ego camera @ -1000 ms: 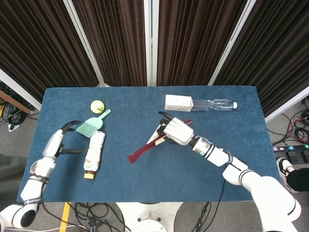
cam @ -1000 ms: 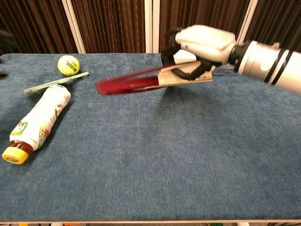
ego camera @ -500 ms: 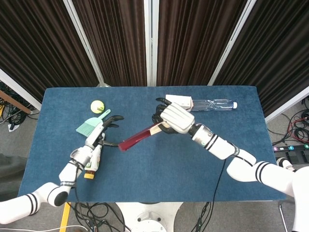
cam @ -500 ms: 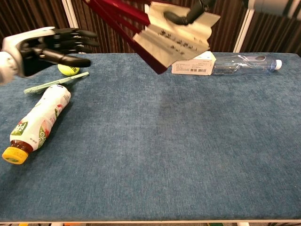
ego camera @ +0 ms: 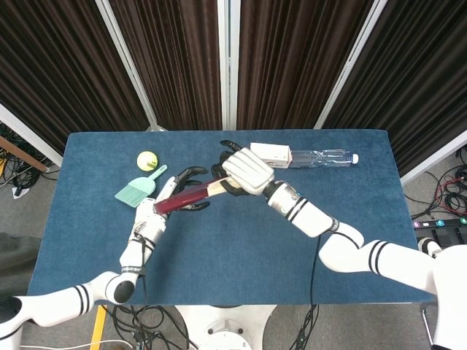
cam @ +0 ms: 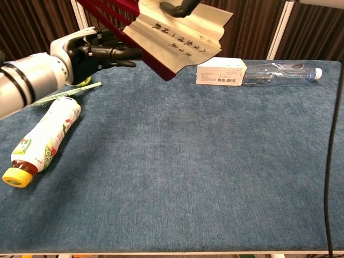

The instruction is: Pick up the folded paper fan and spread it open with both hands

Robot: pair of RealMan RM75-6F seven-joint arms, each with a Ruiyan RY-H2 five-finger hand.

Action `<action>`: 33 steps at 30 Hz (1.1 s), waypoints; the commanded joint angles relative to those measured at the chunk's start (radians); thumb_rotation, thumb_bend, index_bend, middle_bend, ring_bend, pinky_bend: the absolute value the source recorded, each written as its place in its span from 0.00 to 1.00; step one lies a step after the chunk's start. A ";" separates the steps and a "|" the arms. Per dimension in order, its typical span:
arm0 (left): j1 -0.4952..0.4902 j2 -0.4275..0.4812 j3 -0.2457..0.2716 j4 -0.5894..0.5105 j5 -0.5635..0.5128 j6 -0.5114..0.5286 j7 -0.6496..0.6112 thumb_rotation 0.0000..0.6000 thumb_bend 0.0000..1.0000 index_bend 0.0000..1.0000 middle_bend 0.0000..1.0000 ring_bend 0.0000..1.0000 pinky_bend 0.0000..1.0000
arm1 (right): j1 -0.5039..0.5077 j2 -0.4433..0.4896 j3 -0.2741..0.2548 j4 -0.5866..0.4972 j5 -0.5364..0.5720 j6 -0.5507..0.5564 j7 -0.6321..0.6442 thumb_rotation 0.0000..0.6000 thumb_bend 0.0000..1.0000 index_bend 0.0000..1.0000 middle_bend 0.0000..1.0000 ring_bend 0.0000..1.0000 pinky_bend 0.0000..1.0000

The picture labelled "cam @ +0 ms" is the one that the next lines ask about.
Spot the blue velvet table cloth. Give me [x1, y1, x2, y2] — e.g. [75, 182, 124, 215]
[0, 59, 344, 255]

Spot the white cardboard box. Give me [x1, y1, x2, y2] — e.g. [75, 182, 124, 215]
[196, 56, 247, 87]

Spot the light green plastic stick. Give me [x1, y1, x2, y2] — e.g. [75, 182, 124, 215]
[31, 82, 103, 107]

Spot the black cable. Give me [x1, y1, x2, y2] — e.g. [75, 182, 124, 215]
[324, 61, 344, 258]

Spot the white partition frame post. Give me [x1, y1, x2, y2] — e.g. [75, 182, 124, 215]
[266, 0, 296, 61]
[70, 0, 90, 30]

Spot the clear plastic water bottle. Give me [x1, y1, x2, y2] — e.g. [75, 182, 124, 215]
[241, 62, 323, 87]

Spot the tea bottle with yellow cap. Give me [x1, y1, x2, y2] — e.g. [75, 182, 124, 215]
[2, 96, 82, 188]

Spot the white and black left hand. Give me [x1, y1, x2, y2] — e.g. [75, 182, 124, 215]
[49, 26, 143, 86]

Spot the red and white folding fan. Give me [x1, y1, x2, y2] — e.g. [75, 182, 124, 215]
[76, 0, 234, 82]

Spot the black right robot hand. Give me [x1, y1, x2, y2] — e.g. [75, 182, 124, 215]
[159, 0, 202, 19]

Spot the yellow-green tennis ball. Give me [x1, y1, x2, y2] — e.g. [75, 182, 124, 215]
[75, 76, 92, 87]

